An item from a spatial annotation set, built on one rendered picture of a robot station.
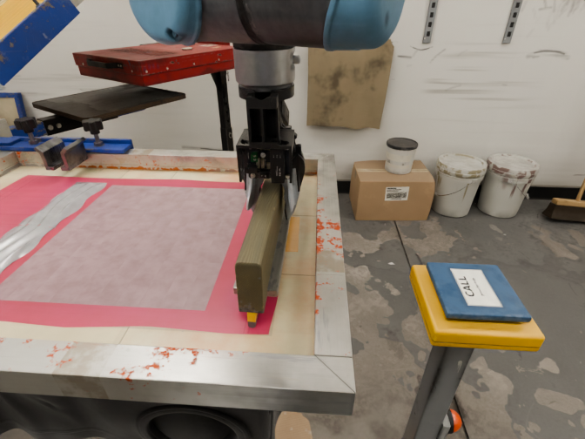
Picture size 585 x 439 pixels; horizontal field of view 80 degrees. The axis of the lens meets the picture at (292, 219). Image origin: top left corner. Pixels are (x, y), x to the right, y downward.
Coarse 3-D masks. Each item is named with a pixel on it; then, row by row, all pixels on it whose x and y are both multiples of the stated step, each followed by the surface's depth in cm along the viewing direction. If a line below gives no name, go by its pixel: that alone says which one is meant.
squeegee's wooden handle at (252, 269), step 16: (272, 192) 51; (256, 208) 47; (272, 208) 47; (256, 224) 44; (272, 224) 45; (256, 240) 41; (272, 240) 46; (240, 256) 38; (256, 256) 38; (272, 256) 47; (240, 272) 38; (256, 272) 38; (240, 288) 39; (256, 288) 39; (240, 304) 40; (256, 304) 40
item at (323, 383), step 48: (336, 192) 64; (336, 240) 51; (336, 288) 43; (336, 336) 37; (0, 384) 35; (48, 384) 34; (96, 384) 33; (144, 384) 33; (192, 384) 32; (240, 384) 32; (288, 384) 32; (336, 384) 32
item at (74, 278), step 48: (48, 240) 58; (96, 240) 58; (144, 240) 58; (192, 240) 58; (240, 240) 58; (0, 288) 48; (48, 288) 48; (96, 288) 48; (144, 288) 48; (192, 288) 48
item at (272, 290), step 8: (280, 224) 56; (288, 224) 56; (280, 232) 54; (280, 240) 52; (280, 248) 50; (280, 256) 49; (272, 264) 47; (280, 264) 47; (272, 272) 46; (280, 272) 46; (272, 280) 44; (272, 288) 43; (272, 296) 43
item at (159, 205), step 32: (0, 192) 72; (32, 192) 72; (128, 192) 72; (160, 192) 72; (192, 192) 72; (224, 192) 72; (0, 224) 62; (64, 224) 62; (96, 224) 62; (128, 224) 62; (160, 224) 62; (192, 224) 62; (224, 224) 62
